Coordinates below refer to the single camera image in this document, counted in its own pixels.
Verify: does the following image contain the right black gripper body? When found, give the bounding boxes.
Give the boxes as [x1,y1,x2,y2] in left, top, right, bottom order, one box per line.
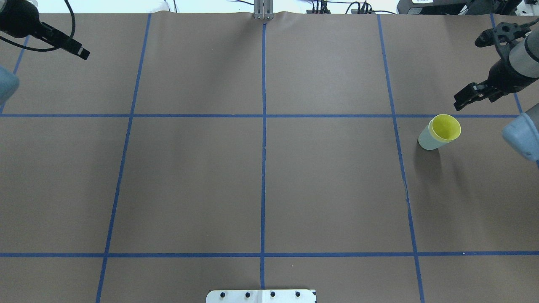
[484,59,538,102]

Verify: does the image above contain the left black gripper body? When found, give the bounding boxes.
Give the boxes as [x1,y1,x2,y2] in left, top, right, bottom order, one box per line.
[0,0,41,38]

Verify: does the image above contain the green plastic cup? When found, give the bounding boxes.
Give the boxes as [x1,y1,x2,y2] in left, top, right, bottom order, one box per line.
[417,121,452,150]

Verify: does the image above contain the yellow plastic cup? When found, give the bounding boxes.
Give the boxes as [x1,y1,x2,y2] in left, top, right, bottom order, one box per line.
[431,114,462,141]

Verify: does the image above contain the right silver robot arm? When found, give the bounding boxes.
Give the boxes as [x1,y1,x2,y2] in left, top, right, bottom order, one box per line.
[453,22,539,162]

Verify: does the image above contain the black box with label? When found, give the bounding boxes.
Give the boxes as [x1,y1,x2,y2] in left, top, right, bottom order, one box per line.
[397,0,522,15]

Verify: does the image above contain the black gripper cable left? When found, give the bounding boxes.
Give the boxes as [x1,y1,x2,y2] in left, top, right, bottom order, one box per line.
[0,0,76,53]

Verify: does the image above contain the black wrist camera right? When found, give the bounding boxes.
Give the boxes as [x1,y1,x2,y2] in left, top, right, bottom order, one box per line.
[474,21,537,58]

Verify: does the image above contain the aluminium frame post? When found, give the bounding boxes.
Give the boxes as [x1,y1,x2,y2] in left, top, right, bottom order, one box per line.
[253,0,275,21]

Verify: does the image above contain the white camera pedestal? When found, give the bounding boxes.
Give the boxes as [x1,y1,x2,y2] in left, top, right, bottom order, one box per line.
[205,288,317,303]

